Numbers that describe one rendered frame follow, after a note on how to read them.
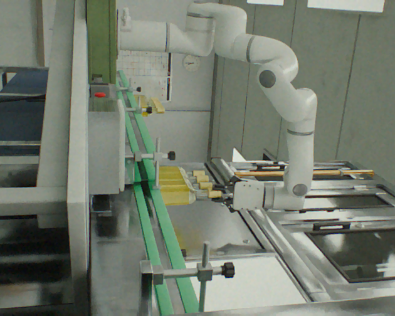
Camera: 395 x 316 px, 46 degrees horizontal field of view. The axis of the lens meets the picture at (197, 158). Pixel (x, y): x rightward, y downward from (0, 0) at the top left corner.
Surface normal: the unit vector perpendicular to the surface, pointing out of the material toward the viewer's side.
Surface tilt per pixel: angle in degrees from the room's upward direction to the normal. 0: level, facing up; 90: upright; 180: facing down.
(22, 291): 90
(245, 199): 107
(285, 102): 129
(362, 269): 90
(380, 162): 180
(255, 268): 90
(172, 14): 90
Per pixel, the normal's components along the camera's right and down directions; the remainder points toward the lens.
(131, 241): 0.06, -0.94
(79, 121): 0.15, -0.73
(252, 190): -0.04, 0.18
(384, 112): -0.97, 0.01
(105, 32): 0.17, 0.69
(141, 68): 0.21, 0.33
